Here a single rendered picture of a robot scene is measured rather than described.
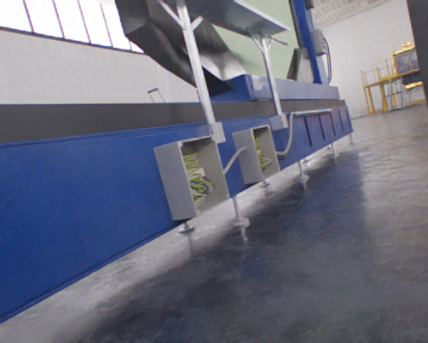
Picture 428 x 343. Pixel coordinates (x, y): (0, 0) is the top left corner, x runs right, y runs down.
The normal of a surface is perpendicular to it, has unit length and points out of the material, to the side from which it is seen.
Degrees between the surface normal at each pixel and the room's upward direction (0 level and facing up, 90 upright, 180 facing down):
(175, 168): 90
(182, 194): 90
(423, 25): 90
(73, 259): 90
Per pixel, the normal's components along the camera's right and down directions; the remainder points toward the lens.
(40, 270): 0.85, -0.18
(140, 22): -0.46, 0.16
